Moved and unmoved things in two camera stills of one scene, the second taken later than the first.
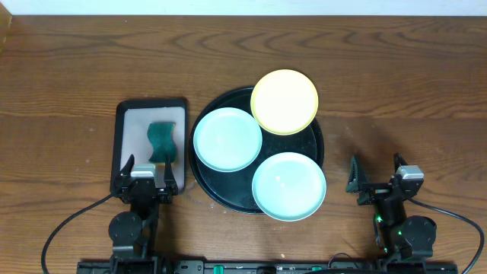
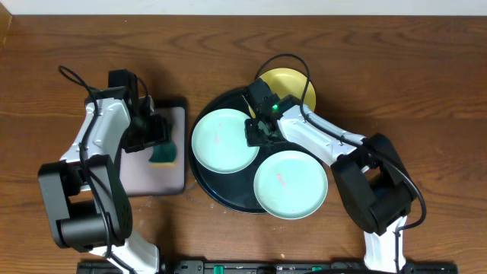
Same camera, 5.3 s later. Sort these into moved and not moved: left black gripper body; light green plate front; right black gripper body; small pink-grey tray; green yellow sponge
Moved: left black gripper body; right black gripper body
Not moved: light green plate front; small pink-grey tray; green yellow sponge
